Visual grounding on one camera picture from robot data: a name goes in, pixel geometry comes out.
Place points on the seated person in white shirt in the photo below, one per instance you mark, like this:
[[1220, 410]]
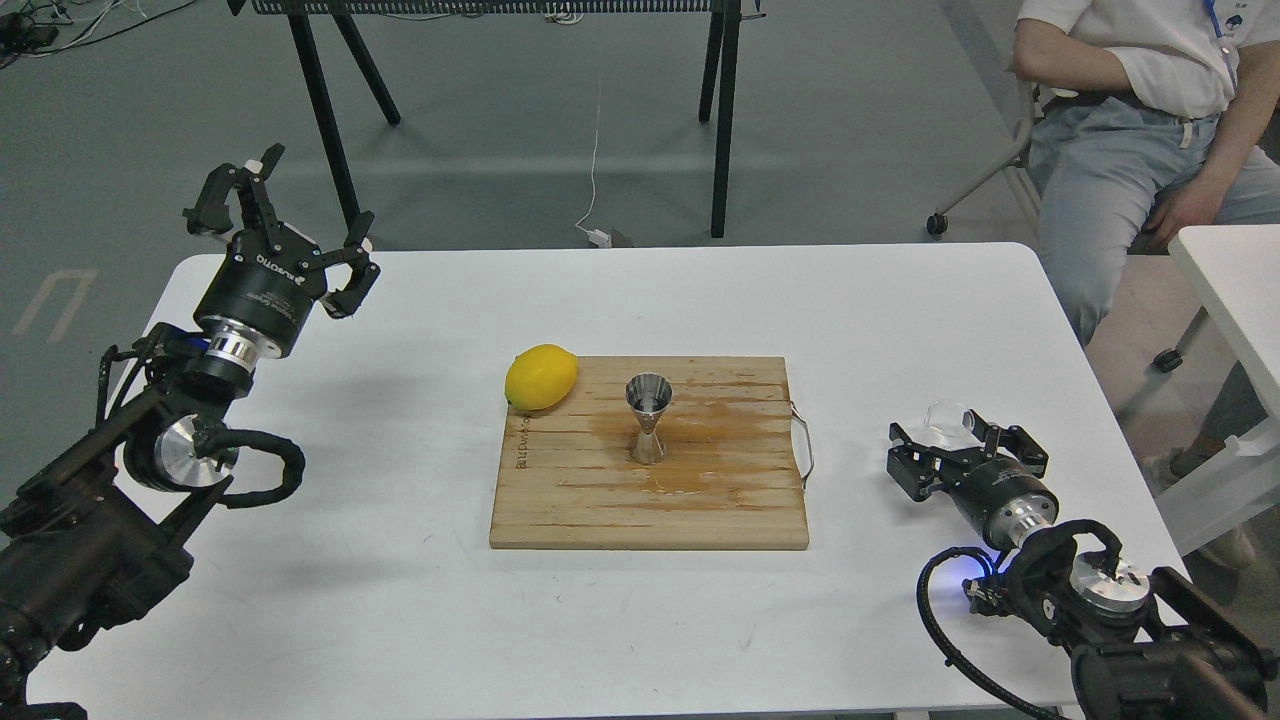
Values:
[[1154, 124]]

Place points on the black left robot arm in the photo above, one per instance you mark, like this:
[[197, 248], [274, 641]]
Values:
[[98, 537]]

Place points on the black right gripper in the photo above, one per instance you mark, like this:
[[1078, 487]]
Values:
[[1002, 499]]

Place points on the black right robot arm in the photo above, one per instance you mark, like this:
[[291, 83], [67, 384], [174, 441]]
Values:
[[1141, 644]]

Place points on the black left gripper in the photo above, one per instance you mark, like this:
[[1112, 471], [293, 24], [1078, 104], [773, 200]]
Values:
[[269, 282]]

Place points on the black metal frame table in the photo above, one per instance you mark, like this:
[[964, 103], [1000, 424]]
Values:
[[513, 89]]

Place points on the small clear glass cup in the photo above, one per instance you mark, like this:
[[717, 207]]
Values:
[[947, 425]]

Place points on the yellow lemon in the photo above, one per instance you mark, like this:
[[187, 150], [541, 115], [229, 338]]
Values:
[[540, 377]]

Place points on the wooden cutting board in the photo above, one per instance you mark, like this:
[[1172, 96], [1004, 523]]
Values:
[[729, 481]]

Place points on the steel cocktail jigger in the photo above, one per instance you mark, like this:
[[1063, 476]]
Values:
[[648, 395]]

